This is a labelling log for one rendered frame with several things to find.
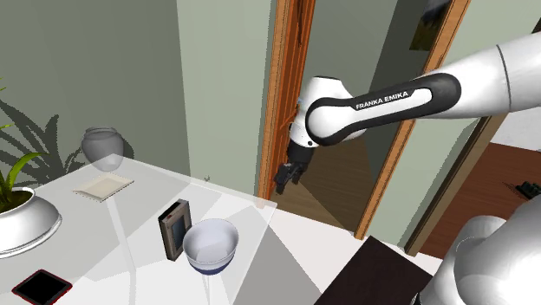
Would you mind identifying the black tablet with red edge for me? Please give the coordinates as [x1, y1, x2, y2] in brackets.
[10, 269, 74, 305]

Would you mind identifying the orange wooden door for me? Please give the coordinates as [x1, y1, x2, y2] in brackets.
[257, 0, 317, 202]

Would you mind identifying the brown framed book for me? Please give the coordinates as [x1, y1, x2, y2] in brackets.
[158, 198, 193, 262]

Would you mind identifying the green plant in white pot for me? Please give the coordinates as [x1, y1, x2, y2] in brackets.
[0, 77, 63, 260]

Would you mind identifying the white square plate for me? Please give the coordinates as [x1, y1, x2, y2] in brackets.
[72, 173, 135, 203]

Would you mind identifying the grey round vase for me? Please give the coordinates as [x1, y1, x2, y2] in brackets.
[81, 127, 126, 172]

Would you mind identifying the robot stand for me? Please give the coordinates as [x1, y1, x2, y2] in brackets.
[313, 235, 434, 305]

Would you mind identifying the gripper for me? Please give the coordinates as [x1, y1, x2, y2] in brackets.
[274, 141, 316, 196]

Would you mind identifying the white bowl with blue base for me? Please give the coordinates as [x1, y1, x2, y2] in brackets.
[182, 217, 240, 276]

